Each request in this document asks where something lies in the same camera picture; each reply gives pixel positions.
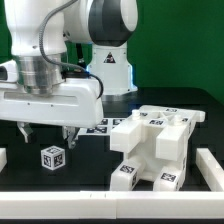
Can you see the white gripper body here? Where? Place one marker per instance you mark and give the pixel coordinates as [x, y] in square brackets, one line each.
[73, 102]

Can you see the white left border block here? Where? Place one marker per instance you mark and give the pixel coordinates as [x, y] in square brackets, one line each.
[3, 158]

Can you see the white right border rail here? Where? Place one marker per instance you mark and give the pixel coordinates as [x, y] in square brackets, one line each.
[210, 169]

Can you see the white border rail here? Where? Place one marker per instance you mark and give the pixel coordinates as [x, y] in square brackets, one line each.
[210, 169]
[111, 205]

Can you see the white chair seat block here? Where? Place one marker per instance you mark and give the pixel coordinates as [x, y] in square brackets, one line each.
[144, 153]

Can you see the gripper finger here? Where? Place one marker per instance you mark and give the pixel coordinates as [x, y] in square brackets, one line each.
[70, 135]
[26, 130]

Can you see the long chair side piece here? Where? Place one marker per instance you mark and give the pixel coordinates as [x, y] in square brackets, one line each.
[180, 133]
[137, 128]

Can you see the white front border rail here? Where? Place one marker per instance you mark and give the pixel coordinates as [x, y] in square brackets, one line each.
[111, 205]

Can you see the small tagged cube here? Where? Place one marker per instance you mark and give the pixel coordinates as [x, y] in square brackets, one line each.
[53, 157]

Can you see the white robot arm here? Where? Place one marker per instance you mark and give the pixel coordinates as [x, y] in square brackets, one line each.
[68, 56]

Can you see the flat white tagged base plate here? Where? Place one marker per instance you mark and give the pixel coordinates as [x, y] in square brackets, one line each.
[102, 129]

